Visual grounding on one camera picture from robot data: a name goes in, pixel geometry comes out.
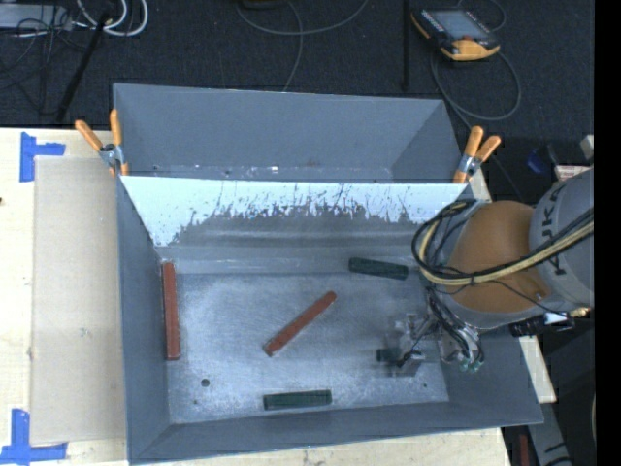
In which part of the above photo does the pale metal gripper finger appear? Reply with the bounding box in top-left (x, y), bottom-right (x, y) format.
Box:
top-left (387, 314), bottom-right (432, 344)
top-left (383, 346), bottom-right (428, 378)

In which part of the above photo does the dark green flat block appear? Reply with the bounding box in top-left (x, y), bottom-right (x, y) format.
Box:
top-left (347, 256), bottom-right (410, 282)
top-left (262, 389), bottom-right (334, 412)

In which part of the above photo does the red-brown flat block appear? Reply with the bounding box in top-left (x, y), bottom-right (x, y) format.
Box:
top-left (262, 290), bottom-right (339, 358)
top-left (161, 260), bottom-right (183, 361)

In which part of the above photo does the grey metal bin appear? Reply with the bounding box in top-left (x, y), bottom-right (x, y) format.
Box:
top-left (112, 83), bottom-right (545, 465)

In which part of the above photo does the pale wood flat board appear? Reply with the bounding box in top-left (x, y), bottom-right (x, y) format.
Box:
top-left (28, 155), bottom-right (128, 447)

